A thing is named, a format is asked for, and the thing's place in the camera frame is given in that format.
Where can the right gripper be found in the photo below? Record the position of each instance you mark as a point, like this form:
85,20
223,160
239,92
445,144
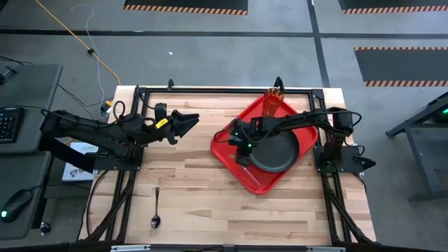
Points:
245,134

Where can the red plastic tray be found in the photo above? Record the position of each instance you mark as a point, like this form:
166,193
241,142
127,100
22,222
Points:
266,182

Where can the grey desk with keyboard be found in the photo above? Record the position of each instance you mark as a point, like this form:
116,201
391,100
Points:
38,91

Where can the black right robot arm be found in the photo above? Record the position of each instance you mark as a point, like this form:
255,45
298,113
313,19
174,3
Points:
301,119

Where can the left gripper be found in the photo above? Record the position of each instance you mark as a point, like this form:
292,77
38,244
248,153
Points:
169,131

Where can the black computer mouse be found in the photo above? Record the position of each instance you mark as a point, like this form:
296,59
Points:
15,204

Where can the metal spoon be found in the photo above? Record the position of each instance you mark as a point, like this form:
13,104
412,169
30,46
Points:
155,221

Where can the yellow tag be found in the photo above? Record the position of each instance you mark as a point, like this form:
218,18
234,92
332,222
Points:
161,123

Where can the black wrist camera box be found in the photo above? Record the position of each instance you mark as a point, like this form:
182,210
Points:
160,111

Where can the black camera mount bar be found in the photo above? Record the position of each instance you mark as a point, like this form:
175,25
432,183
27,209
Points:
70,248

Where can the black caster wheel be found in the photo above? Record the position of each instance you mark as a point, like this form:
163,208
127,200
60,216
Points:
45,227

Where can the black table clamp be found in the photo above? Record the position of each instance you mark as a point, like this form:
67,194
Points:
170,84
279,83

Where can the orange translucent cup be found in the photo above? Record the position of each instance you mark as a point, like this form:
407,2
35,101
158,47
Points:
273,103

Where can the white printed booklet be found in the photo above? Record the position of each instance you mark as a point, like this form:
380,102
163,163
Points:
75,171

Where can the dark round plate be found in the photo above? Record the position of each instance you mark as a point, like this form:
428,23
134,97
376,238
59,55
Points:
280,154

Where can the black keyboard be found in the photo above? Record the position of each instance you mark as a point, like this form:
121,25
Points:
10,124

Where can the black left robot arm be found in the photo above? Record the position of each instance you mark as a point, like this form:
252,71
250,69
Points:
91,131

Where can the black hazard-striped floor mat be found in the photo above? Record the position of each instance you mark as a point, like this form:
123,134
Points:
392,4
402,66
185,4

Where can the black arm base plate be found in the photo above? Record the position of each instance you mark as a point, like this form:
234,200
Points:
115,165
350,159

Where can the black neighbouring table frame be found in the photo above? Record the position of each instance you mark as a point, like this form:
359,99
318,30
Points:
420,154

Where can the grey desk with mouse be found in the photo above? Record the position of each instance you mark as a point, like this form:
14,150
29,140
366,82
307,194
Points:
21,171

